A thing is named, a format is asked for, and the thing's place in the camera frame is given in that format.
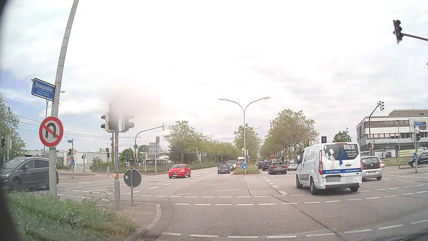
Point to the black hatchback car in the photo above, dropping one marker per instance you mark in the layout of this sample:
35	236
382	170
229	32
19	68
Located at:
277	167

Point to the round sign seen from behind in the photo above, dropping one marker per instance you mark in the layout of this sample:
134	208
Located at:
132	178

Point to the round blue arrow sign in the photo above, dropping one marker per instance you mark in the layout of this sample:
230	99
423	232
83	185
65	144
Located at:
244	166

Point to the red car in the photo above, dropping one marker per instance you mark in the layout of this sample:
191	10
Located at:
179	171

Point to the grassy kerbed traffic island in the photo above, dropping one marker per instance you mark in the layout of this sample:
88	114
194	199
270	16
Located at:
67	217

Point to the traffic light on curved mast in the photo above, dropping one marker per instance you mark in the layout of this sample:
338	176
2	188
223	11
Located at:
374	117
143	140

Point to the silver small car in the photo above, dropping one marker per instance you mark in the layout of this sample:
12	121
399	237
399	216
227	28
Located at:
371	167

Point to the traffic light with blue signs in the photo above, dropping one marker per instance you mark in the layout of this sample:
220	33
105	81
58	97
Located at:
72	157

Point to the grey office building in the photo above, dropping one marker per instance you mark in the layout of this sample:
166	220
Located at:
391	132

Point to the dark grey minivan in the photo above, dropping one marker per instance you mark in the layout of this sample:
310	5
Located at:
25	173

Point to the white van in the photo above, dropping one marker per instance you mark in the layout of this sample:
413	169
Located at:
329	167

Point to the traffic light on grey post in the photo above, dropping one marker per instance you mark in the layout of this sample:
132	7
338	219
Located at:
116	160

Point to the low white building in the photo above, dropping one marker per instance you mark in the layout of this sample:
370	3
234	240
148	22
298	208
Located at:
77	157

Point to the double-armed lamp post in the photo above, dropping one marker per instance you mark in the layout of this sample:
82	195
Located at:
244	134

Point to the tall sign board on post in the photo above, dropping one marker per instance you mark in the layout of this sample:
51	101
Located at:
154	149

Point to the queue of cars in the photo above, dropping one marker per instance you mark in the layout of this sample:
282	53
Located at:
264	164

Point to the grassy median island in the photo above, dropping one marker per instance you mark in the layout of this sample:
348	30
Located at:
246	170

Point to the dark car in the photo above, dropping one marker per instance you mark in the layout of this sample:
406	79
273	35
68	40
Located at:
223	168

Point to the tree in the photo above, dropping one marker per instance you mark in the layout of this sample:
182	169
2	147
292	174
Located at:
8	130
341	136

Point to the grey asphalt road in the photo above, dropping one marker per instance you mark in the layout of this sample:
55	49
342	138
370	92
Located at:
234	217

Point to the grey pole with road signs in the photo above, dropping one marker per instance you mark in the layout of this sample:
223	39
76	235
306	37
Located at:
53	134

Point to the traffic light with blue sign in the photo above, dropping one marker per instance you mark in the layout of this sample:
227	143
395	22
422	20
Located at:
416	144

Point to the row of trees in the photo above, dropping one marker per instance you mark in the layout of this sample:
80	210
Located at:
200	147
289	134

